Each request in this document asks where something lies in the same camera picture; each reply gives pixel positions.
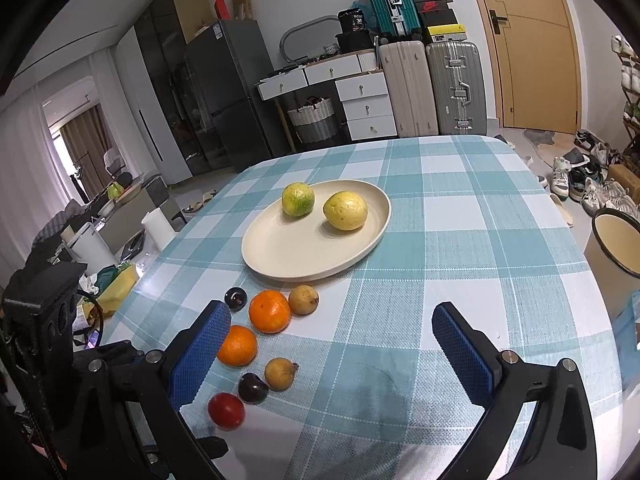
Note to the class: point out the wooden door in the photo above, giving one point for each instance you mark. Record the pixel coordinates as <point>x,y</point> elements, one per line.
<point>535,45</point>

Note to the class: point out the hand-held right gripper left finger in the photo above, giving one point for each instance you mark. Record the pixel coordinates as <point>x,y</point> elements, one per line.
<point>200,355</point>

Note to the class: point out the small orange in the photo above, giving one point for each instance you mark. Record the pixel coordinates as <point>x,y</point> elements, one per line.
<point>240,347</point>

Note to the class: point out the white drawer dresser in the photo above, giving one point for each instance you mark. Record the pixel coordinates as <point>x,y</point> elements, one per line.
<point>365,90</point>

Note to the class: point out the white woven basket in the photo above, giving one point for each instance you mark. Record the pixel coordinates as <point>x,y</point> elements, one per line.
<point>316,122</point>

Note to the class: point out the wooden shoe rack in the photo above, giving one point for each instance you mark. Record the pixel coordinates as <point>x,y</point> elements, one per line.
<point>631,105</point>

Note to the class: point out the grey refrigerator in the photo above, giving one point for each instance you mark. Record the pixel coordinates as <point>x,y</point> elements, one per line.
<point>230,90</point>

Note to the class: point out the large orange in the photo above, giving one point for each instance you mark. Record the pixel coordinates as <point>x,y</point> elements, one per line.
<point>270,312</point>

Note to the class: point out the greenish yellow lemon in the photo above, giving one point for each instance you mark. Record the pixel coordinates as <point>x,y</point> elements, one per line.
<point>298,200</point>

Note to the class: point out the beige suitcase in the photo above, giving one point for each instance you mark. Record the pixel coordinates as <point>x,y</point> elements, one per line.
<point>407,90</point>

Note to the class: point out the grey oval frame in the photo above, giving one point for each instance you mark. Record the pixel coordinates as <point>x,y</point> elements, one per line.
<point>300,32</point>

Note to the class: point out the tall dark glass cabinet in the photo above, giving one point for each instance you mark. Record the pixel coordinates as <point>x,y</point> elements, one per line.
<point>165,85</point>

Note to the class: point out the red label shoe box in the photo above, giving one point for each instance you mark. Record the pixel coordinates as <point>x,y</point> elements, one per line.
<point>436,7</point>

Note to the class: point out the grey door mat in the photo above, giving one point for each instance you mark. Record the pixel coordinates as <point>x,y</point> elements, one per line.
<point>545,142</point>

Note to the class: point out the pair of slippers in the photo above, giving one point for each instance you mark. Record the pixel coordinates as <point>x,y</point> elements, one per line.
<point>200,202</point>

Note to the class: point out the cream bucket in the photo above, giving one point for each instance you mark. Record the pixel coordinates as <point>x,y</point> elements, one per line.
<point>615,260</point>

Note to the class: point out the yellow bag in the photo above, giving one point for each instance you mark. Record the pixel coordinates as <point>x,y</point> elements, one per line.
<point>119,290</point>

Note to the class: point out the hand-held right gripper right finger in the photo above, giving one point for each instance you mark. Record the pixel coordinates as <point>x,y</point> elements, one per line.
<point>462,355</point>

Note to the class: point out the pile of shoes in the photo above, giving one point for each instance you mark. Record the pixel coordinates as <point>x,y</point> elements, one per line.
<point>585,175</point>

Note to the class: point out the small cardboard box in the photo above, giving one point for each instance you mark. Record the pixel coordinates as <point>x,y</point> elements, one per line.
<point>625,177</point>

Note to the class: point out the white trash can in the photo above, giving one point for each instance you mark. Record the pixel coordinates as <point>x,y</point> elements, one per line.
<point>90,250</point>

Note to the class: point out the blue white checked tablecloth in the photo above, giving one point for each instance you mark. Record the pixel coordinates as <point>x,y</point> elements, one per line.
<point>450,260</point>

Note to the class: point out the white sheer curtain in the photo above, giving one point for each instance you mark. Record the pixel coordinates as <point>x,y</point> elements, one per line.
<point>30,175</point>

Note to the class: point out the red cherry tomato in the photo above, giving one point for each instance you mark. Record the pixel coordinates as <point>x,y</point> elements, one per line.
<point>226,411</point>

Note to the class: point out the white paper roll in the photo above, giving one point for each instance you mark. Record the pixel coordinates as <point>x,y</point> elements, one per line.
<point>157,230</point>

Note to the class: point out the small brown pear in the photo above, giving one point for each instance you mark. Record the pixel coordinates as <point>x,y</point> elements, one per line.
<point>303,300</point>
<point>281,374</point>

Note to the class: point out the yellow black shoe box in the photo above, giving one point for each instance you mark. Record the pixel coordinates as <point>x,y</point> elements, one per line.
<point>445,34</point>

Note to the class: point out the cream oval plate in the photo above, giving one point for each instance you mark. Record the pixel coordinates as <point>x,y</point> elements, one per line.
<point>300,250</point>

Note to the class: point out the silver suitcase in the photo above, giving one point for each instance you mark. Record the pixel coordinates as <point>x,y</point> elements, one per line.
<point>457,85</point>

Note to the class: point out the dark purple plum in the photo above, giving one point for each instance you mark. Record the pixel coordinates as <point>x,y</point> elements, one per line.
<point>252,387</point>
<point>235,300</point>

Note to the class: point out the brown curtain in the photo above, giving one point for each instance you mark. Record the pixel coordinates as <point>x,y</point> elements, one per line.
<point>82,150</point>

